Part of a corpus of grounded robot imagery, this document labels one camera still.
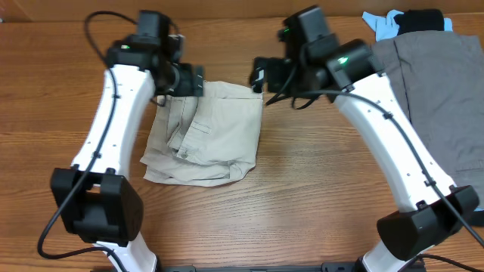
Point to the black garment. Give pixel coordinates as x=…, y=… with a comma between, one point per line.
x=420, y=20

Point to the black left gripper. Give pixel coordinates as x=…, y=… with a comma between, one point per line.
x=187, y=87

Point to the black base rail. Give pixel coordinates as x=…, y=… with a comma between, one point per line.
x=325, y=267

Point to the beige shorts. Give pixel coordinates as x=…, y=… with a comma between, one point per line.
x=205, y=141

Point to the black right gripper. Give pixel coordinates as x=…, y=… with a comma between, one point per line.
x=277, y=67

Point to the light blue garment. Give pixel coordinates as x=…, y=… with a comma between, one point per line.
x=387, y=28

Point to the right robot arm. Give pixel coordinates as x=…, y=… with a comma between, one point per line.
x=431, y=207

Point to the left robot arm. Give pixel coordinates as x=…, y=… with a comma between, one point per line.
x=94, y=198

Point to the grey shorts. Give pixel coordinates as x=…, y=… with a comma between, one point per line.
x=437, y=77

